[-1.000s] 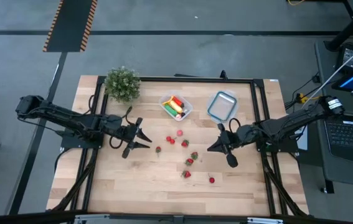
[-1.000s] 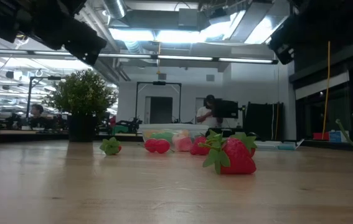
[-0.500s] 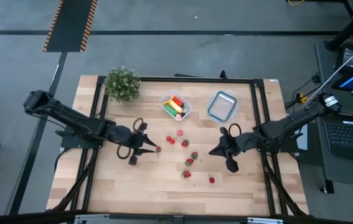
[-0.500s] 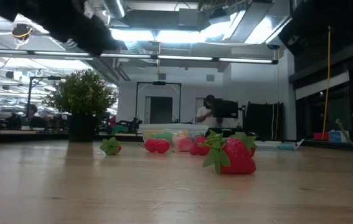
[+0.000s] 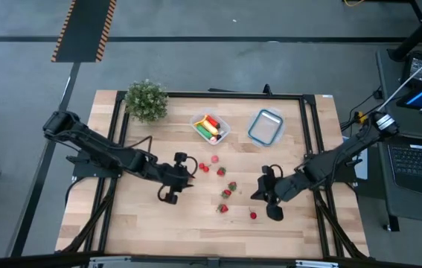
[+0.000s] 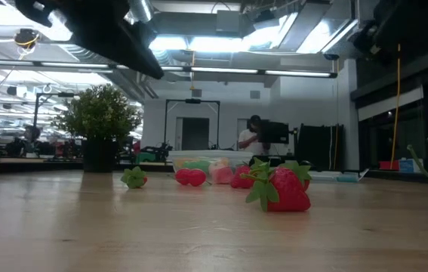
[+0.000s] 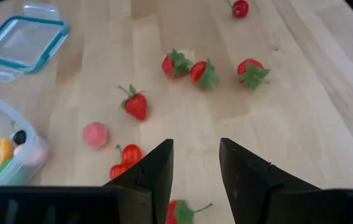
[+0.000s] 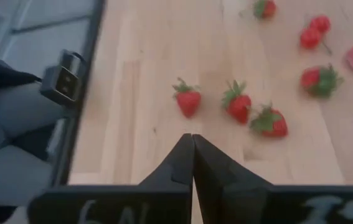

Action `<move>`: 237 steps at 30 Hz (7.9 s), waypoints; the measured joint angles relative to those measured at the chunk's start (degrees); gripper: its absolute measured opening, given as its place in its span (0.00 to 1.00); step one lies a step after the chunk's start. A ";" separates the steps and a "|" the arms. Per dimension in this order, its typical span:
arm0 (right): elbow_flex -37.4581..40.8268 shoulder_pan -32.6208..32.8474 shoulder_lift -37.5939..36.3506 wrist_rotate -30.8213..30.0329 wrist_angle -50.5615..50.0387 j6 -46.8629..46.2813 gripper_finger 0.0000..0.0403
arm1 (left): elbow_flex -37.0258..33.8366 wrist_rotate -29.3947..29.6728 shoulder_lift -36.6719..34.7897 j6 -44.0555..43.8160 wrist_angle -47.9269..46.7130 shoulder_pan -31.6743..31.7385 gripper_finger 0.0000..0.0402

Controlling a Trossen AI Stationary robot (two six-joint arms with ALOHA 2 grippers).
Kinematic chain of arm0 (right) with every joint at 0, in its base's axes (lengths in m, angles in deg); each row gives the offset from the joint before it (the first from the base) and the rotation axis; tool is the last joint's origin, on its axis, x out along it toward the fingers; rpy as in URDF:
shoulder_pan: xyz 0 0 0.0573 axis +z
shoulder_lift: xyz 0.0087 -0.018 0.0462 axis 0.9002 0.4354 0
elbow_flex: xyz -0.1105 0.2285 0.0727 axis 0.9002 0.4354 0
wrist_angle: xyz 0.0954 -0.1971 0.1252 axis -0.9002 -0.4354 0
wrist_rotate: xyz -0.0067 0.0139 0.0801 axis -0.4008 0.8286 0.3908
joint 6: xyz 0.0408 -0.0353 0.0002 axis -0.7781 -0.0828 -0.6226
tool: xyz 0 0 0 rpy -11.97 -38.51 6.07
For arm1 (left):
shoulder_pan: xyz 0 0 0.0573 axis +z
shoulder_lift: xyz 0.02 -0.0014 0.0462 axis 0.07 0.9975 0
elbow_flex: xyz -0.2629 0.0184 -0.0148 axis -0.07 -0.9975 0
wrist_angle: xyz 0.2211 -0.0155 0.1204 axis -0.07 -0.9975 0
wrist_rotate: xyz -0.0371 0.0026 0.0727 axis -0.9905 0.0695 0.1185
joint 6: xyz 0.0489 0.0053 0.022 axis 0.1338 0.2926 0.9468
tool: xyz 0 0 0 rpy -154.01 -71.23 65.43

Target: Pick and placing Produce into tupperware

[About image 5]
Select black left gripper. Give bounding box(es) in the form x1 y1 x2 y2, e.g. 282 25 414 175
156 151 196 205

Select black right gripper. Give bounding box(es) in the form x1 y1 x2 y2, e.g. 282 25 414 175
250 165 310 223

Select green toy vegetable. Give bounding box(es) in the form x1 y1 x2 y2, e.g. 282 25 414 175
196 124 214 141

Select yellow toy banana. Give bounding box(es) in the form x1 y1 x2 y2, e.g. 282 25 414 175
194 115 220 137

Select red toy pepper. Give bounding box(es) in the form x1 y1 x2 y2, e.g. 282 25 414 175
205 114 222 130

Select clear plastic food container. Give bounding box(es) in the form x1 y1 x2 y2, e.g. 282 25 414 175
189 108 232 147

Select clear lid teal rim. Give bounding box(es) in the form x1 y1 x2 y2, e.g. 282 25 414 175
246 107 286 147

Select green artificial potted plant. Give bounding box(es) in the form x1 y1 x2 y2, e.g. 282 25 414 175
124 78 170 124

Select black laptop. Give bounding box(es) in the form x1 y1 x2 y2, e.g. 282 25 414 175
376 133 422 199

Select dark grey desk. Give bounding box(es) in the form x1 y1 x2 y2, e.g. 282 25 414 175
375 47 422 232

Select black mat orange-striped edges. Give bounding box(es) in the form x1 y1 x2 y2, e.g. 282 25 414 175
51 0 118 63

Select black power adapter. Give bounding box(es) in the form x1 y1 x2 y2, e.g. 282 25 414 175
402 51 422 87

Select black stand leg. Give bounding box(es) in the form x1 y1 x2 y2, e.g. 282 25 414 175
386 0 422 63

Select silver aluminium bracket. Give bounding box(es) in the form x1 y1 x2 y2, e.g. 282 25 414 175
294 259 341 268
88 255 132 268

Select white cable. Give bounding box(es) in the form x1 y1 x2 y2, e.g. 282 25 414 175
377 43 422 113

